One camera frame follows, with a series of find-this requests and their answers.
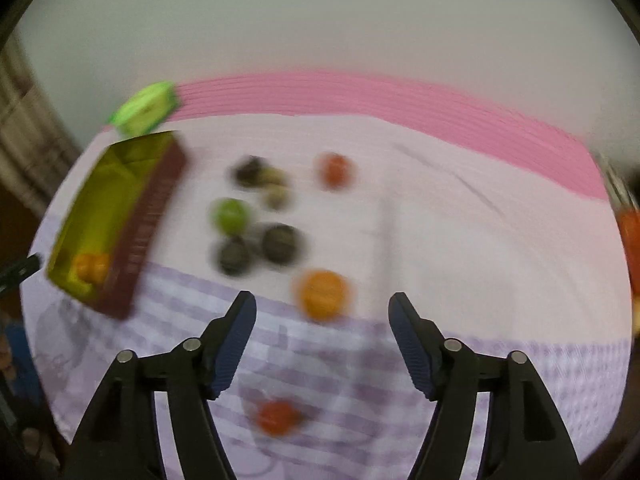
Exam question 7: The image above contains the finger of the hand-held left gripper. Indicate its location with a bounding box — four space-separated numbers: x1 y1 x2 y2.
0 254 43 293

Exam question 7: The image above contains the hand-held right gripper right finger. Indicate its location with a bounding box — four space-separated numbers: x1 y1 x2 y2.
388 291 583 480

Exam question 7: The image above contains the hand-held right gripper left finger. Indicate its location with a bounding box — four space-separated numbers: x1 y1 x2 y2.
62 290 258 480

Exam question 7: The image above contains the large orange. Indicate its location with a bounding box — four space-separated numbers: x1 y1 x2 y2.
298 270 349 321

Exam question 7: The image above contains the green lime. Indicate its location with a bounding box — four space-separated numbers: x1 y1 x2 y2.
210 198 251 235

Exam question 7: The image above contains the brown and gold tin box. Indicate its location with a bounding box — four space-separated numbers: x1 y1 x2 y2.
46 130 188 321

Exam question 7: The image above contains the small orange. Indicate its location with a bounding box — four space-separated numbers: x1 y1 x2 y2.
72 252 112 283

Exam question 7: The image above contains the dark blue cloth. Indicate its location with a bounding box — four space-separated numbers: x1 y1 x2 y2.
0 310 43 411

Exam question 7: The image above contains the small red tomato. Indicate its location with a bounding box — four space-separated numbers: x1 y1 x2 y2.
257 400 301 436

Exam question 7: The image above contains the dark round passion fruit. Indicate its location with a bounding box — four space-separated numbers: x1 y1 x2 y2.
217 237 253 276
261 224 303 263

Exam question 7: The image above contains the pink printed bedsheet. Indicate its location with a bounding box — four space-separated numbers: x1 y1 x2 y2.
20 72 633 480

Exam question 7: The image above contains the beige patterned curtain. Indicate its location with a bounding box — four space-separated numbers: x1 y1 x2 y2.
0 45 81 221

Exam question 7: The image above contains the brown longan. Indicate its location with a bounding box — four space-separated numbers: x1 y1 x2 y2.
262 188 291 211
262 167 291 189

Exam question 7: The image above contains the dark wrinkled fruit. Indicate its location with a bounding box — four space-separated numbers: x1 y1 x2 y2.
232 156 268 186

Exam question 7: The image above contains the large red tomato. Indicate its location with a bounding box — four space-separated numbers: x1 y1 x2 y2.
320 154 356 188

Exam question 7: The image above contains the green tissue pack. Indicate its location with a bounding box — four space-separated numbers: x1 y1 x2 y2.
107 81 182 137

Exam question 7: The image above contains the orange plastic object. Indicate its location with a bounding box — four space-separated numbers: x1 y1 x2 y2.
617 207 640 301

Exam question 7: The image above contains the pale crumpled object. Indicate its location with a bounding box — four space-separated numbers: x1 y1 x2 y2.
600 155 640 211

